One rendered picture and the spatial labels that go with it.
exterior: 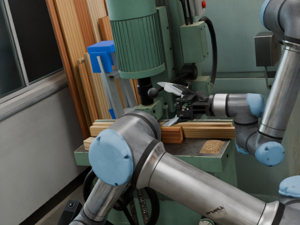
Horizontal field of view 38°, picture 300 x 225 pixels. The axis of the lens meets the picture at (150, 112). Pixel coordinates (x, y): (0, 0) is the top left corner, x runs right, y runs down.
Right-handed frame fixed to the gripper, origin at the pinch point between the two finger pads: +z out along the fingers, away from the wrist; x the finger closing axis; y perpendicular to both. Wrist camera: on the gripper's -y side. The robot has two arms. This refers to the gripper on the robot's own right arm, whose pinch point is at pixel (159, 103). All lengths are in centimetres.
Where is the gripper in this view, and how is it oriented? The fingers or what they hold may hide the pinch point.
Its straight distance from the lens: 149.8
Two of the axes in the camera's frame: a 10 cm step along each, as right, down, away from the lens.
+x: 1.2, 9.5, 2.8
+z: -9.2, -0.1, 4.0
